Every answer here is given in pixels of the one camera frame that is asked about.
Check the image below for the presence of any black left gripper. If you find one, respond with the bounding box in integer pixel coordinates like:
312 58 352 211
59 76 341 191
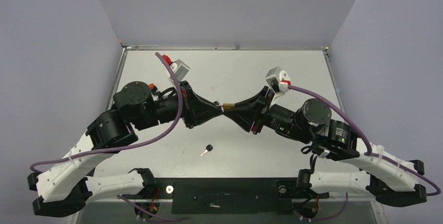
139 81 224 131

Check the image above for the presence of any small brass padlock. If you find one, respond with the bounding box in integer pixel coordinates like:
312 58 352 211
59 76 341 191
214 101 236 111

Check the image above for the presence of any black-headed key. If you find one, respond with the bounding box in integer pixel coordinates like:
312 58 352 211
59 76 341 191
200 144 213 156

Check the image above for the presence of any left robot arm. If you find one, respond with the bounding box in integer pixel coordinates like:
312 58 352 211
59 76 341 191
27 81 223 218

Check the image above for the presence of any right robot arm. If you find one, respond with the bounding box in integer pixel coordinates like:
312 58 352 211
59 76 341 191
222 87 427 207

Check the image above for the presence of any orange and black padlock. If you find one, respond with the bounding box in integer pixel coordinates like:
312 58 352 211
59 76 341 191
148 84 157 90

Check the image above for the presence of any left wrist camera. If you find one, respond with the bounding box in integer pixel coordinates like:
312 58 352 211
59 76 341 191
162 54 190 82

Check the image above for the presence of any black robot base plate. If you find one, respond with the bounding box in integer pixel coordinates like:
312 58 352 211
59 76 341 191
126 178 330 215

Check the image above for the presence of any key on base plate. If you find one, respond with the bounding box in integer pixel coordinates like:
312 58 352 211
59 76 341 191
203 202 220 208

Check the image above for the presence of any aluminium table edge rail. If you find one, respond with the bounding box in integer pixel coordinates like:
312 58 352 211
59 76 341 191
122 45 329 51

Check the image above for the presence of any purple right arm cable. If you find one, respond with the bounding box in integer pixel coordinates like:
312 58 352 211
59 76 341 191
287 84 442 197

